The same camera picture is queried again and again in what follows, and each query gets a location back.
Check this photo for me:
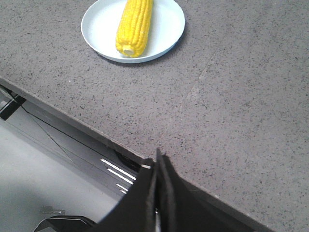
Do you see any black base corner piece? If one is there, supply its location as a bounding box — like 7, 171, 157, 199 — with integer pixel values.
34, 215, 97, 232

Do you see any light blue round plate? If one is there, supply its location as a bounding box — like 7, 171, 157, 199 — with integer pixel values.
81, 0, 185, 64

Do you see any yellow corn cob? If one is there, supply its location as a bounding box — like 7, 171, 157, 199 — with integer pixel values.
115, 0, 153, 58

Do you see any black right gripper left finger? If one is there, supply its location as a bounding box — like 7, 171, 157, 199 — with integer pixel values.
93, 159, 156, 232

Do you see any black bracket under table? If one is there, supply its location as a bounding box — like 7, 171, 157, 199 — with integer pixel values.
0, 85, 26, 120

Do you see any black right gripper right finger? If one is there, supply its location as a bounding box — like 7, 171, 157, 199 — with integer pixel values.
156, 149, 232, 232

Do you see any black cable under table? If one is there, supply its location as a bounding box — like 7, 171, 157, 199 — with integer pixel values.
14, 96, 140, 170

